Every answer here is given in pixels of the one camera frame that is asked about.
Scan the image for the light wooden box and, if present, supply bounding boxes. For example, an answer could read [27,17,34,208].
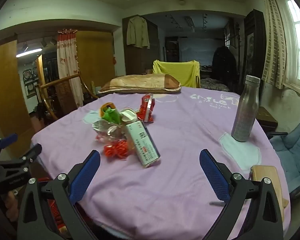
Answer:
[250,165,289,223]

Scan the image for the green wrapper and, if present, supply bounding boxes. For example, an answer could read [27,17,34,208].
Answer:
[101,107,122,124]

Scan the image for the striped beige curtain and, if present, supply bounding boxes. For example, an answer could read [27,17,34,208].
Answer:
[259,0,287,89]

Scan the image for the yellow cloth on chair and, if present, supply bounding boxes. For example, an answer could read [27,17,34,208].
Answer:
[152,59,201,88]

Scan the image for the dark patterned bedding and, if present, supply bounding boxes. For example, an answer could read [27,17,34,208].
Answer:
[201,77,230,92]

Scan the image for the silver metal bottle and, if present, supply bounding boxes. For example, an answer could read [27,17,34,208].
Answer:
[231,75,261,142]

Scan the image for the white and blue carton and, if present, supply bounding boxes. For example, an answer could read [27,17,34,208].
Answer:
[124,120,162,168]

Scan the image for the red floral curtain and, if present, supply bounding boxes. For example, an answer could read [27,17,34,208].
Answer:
[56,29,84,108]

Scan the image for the orange mesh net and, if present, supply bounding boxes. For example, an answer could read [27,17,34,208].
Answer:
[104,140,128,159]

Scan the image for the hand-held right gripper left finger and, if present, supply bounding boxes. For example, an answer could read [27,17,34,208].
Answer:
[17,150,101,240]

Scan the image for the framed wall scroll painting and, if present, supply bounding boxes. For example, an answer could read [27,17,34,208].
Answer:
[241,9,267,90]

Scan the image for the red snack packet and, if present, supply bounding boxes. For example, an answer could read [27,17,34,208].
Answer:
[137,93,156,123]

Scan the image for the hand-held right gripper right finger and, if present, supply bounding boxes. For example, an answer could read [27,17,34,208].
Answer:
[199,149,284,240]

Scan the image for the dark wooden side table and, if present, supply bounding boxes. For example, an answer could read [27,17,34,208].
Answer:
[255,106,279,130]

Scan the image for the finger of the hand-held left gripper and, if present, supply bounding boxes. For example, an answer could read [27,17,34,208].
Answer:
[0,133,18,155]
[0,144,42,173]

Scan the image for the wooden door panel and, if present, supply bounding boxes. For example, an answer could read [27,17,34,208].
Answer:
[76,31,115,98]
[0,40,34,155]

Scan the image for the person's left hand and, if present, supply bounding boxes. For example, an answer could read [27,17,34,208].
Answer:
[1,190,22,223]

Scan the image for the white paper cup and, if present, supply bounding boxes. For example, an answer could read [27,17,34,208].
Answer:
[120,108,137,124]

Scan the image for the silver foil wrapper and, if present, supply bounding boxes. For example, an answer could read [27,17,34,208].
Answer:
[92,120,110,136]

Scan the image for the clear plastic wrapper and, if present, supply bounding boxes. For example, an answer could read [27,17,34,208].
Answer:
[96,126,127,143]

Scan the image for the orange snack packet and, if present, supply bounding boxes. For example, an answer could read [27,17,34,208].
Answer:
[99,102,116,117]

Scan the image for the brown and gold pillow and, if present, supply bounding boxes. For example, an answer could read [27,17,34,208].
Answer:
[97,74,182,94]

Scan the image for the dark brown wardrobe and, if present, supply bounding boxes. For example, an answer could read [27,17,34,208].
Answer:
[122,15,159,77]

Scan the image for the white hanging sheet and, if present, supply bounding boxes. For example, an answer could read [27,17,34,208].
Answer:
[179,38,218,64]

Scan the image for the curved wooden armchair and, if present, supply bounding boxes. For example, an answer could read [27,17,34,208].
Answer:
[35,74,100,120]

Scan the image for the blue cushioned chair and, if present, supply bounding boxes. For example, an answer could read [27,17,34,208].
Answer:
[266,117,300,200]

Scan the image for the beige hanging jacket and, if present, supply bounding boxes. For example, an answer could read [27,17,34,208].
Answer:
[126,15,150,49]

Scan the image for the fluorescent tube light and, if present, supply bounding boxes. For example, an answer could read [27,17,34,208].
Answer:
[16,47,43,58]

